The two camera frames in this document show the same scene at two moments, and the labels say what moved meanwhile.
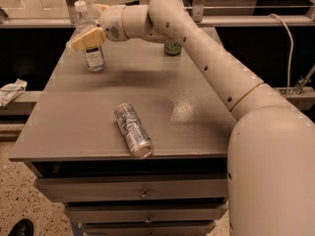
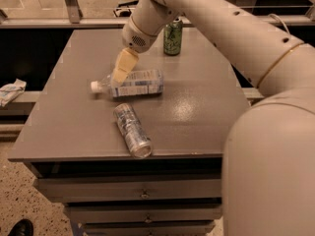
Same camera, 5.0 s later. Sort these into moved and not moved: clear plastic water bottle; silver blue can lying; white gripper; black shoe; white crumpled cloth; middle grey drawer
Moved: clear plastic water bottle; white gripper
Not moved: middle grey drawer; white crumpled cloth; silver blue can lying; black shoe
